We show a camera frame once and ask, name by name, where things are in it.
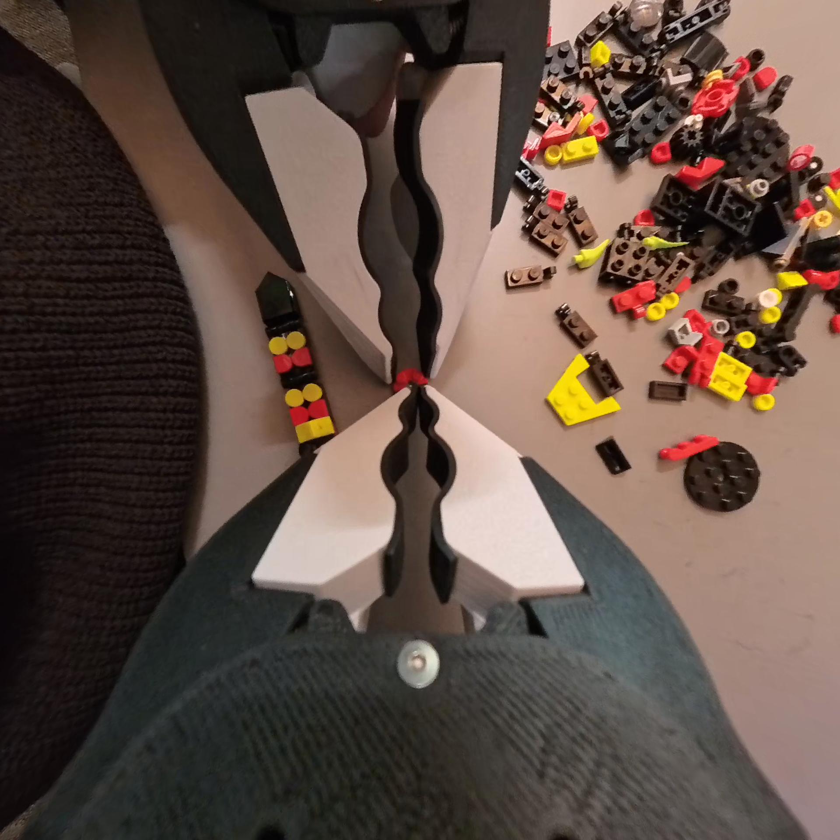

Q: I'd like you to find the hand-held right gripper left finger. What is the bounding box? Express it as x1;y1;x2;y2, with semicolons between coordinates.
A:
251;387;417;614

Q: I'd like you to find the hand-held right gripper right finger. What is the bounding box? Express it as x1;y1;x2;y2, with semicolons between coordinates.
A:
419;386;585;614

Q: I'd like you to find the pile of lego pieces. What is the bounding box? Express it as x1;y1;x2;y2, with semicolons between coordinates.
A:
504;0;840;513

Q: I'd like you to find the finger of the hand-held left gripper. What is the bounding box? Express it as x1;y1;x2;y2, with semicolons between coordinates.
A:
246;85;396;386
394;61;504;379

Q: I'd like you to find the black red yellow lego assembly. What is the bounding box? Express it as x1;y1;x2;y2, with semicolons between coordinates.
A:
255;272;337;456

